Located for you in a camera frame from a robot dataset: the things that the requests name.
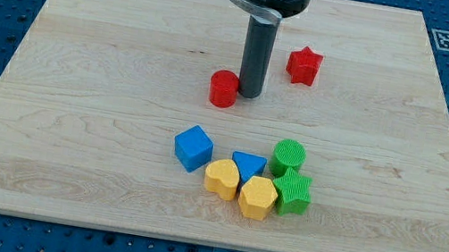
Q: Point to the blue triangle block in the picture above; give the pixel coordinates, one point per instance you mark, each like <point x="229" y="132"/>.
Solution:
<point x="249" y="165"/>

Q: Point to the green cylinder block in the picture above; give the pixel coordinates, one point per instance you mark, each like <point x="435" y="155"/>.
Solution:
<point x="287" y="153"/>

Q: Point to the yellow hexagon block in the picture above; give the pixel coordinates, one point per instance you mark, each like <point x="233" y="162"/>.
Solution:
<point x="257" y="197"/>

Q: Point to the green star block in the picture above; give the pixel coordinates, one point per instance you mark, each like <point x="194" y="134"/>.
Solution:
<point x="293" y="191"/>

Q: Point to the blue cube block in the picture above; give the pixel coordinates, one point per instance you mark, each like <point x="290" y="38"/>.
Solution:
<point x="193" y="148"/>

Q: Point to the yellow heart block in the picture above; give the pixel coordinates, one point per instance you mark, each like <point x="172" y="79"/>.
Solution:
<point x="222" y="177"/>

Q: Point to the red star block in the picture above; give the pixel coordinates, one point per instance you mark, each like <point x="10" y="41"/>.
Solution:
<point x="303" y="66"/>

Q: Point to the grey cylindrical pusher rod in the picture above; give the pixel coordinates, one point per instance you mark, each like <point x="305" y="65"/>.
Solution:
<point x="259" y="41"/>

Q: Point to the light wooden board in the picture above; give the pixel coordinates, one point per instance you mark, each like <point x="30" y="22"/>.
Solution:
<point x="93" y="97"/>

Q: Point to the red cylinder block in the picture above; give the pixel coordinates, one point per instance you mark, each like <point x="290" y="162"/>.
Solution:
<point x="223" y="89"/>

